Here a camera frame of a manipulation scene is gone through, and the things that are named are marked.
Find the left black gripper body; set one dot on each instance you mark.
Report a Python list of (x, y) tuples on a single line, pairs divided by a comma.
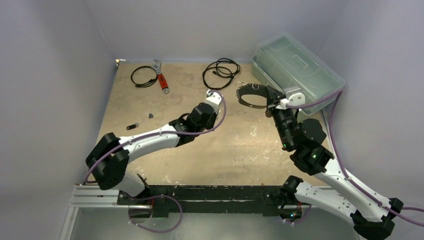
[(209, 125)]

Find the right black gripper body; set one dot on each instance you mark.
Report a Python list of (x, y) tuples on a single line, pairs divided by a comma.
[(273, 105)]

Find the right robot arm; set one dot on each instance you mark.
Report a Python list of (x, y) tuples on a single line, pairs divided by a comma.
[(371, 214)]

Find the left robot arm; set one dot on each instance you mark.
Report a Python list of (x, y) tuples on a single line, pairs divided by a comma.
[(108, 161)]

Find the clear plastic storage box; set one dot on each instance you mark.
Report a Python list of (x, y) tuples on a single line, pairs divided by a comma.
[(283, 62)]

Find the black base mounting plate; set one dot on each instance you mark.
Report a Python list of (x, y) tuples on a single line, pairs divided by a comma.
[(289, 210)]

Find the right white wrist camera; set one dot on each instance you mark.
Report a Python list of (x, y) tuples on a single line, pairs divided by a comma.
[(293, 97)]

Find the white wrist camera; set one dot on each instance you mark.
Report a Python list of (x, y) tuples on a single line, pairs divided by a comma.
[(213, 99), (293, 97)]

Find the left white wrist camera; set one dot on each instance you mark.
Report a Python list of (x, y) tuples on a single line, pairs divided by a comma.
[(213, 99)]

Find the red handled adjustable wrench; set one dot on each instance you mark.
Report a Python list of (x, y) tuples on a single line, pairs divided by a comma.
[(162, 80)]

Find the aluminium frame rail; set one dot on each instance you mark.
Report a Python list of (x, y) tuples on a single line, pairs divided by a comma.
[(92, 195)]

